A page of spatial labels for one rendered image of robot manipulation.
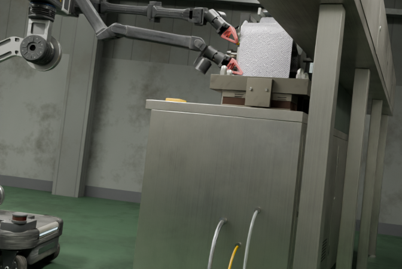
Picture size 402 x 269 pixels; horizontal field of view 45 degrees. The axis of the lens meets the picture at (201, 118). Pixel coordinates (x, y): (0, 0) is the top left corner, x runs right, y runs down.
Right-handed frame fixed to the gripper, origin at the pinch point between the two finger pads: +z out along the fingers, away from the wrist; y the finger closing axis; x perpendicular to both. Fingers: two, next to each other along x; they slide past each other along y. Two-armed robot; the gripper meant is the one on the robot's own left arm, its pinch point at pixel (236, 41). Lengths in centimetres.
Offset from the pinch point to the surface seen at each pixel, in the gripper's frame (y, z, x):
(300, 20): 70, 32, 26
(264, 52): 8.2, 15.0, 6.1
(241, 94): 28.7, 25.4, -10.2
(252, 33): 7.0, 5.1, 8.2
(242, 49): 7.6, 7.0, 0.2
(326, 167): 91, 69, 4
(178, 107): 35.3, 12.0, -31.3
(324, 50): 88, 47, 24
